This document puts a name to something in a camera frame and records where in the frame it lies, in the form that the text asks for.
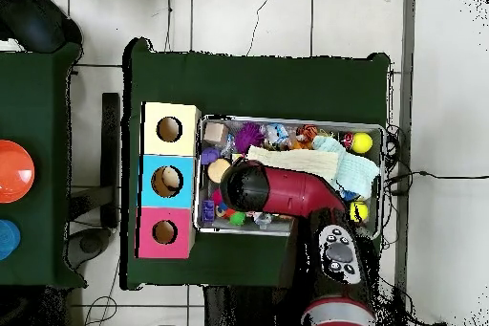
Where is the shallow clear mesh bin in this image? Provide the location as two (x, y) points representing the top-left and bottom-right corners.
(192, 114), (386, 241)

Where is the grey stand foot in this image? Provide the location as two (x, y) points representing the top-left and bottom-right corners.
(66, 227), (113, 270)

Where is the orange tiger plush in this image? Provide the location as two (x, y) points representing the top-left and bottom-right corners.
(289, 123), (319, 150)

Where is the dark green table cloth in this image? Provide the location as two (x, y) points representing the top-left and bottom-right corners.
(121, 36), (392, 292)
(0, 41), (88, 291)

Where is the round tan wooden disc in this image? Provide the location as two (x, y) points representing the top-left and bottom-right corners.
(206, 158), (232, 185)

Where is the crushed clear plastic bottle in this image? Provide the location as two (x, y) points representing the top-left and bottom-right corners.
(264, 122), (290, 147)

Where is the yellow ball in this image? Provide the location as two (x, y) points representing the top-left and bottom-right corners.
(350, 131), (374, 155)
(349, 201), (371, 223)

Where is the black power cable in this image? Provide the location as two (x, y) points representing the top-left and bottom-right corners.
(385, 169), (489, 186)

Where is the blue ribbed cup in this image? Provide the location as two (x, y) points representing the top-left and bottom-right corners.
(0, 219), (22, 262)

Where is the purple spiky ball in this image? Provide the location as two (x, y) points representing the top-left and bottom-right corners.
(233, 121), (266, 154)

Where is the plain wooden cube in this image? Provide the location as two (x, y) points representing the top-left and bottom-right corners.
(202, 121), (230, 146)

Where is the orange plastic bowl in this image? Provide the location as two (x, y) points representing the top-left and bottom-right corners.
(0, 139), (36, 204)

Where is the wooden box with three holes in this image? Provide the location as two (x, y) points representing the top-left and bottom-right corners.
(136, 101), (202, 259)

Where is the cream waffle cloth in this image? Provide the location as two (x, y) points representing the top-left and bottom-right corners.
(245, 144), (340, 184)

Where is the person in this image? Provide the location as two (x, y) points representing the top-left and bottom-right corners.
(0, 0), (83, 54)

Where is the light blue waffle cloth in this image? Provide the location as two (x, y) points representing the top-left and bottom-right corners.
(311, 135), (380, 200)

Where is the purple toy block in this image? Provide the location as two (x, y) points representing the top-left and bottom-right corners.
(200, 146), (222, 165)

